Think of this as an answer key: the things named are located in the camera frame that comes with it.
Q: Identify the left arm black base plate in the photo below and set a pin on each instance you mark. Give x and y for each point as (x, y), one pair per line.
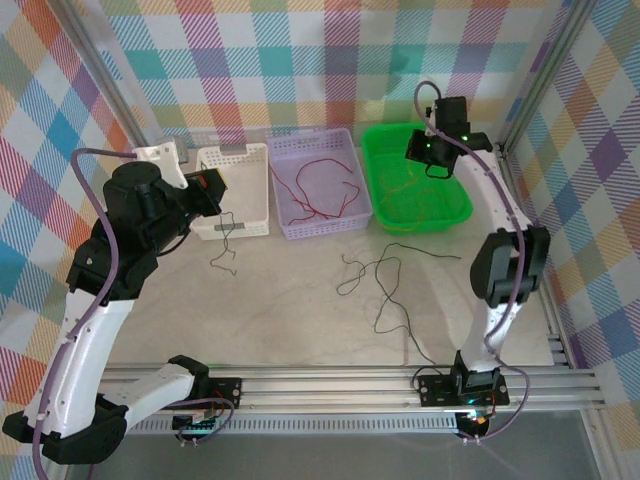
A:
(227, 392)

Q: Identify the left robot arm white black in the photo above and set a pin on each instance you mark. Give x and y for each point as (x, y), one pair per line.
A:
(85, 350)

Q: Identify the green plastic basket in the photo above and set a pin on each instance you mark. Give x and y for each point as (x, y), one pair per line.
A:
(450, 200)

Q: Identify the purple plastic basket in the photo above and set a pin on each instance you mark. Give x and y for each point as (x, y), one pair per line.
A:
(320, 145)

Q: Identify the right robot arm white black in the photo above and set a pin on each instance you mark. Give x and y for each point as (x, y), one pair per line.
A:
(500, 200)

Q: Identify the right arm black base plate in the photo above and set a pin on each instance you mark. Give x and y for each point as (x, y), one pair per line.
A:
(435, 392)

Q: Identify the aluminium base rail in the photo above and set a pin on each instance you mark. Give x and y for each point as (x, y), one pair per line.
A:
(325, 387)

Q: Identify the white plastic basket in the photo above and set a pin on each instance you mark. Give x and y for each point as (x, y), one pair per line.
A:
(245, 175)

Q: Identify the right aluminium frame post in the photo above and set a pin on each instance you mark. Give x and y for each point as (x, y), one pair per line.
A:
(545, 75)

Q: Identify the right aluminium frame floor beam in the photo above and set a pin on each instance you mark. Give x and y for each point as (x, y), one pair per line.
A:
(555, 320)

